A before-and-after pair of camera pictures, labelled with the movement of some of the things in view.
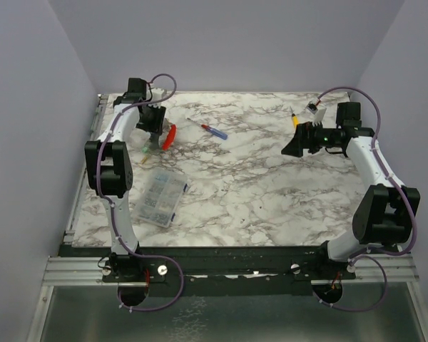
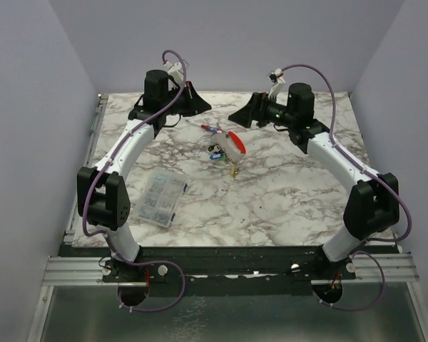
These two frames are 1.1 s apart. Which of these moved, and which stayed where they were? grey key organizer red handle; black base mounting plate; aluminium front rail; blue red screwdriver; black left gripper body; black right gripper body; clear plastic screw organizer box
Moved: black right gripper body; grey key organizer red handle; black left gripper body
Stayed: black base mounting plate; aluminium front rail; clear plastic screw organizer box; blue red screwdriver
